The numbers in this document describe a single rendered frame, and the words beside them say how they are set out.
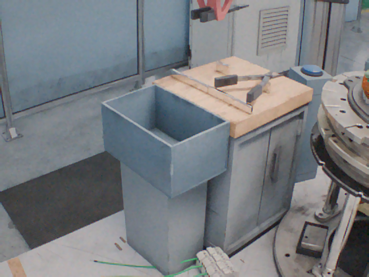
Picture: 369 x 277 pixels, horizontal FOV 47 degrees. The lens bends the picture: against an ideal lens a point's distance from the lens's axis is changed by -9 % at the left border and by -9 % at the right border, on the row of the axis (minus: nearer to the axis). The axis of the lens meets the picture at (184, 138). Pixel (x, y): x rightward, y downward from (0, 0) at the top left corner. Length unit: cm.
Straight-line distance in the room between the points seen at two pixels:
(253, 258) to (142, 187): 25
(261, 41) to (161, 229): 249
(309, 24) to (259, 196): 47
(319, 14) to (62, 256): 78
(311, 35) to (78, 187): 153
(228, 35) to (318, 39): 187
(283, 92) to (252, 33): 230
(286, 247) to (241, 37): 226
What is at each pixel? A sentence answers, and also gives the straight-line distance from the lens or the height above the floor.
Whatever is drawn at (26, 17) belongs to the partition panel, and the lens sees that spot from 267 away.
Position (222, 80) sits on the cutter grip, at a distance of 71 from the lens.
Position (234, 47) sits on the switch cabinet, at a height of 40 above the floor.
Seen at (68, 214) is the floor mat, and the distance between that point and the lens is 214.
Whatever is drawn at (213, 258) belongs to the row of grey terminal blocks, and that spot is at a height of 82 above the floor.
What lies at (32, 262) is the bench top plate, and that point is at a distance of 85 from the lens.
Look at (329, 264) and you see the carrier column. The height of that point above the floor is 84.
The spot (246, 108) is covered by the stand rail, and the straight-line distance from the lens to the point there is 67.
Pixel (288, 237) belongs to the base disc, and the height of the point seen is 80.
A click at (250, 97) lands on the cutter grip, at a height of 109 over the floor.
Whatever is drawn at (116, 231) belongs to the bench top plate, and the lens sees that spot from 89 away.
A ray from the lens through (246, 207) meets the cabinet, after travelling 79.
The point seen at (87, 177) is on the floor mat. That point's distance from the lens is 237.
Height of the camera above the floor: 137
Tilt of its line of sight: 31 degrees down
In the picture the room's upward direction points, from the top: 1 degrees clockwise
